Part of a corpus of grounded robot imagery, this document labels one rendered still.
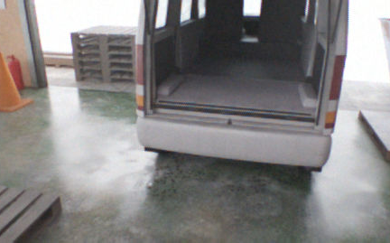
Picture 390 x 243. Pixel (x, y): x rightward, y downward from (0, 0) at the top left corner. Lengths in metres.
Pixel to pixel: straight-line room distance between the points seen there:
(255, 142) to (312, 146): 0.40
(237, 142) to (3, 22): 4.25
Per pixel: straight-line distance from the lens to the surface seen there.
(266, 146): 2.36
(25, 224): 2.32
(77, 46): 5.57
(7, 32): 5.68
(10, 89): 4.72
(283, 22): 4.11
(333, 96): 2.36
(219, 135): 2.35
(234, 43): 4.13
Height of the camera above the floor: 1.48
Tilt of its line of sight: 23 degrees down
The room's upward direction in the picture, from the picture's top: 1 degrees clockwise
